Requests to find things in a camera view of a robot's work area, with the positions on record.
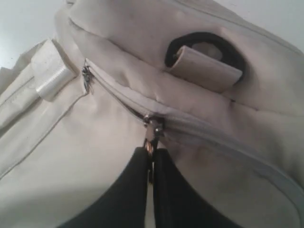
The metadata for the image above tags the cream fabric duffel bag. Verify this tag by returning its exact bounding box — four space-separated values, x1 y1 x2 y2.
0 0 304 228

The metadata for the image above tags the silver zipper pull key ring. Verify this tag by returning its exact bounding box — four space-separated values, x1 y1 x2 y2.
143 114 166 186

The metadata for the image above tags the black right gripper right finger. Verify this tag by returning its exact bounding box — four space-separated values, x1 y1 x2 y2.
153 149 240 228

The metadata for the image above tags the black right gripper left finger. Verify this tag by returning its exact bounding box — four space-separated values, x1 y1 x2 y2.
61 147 149 228

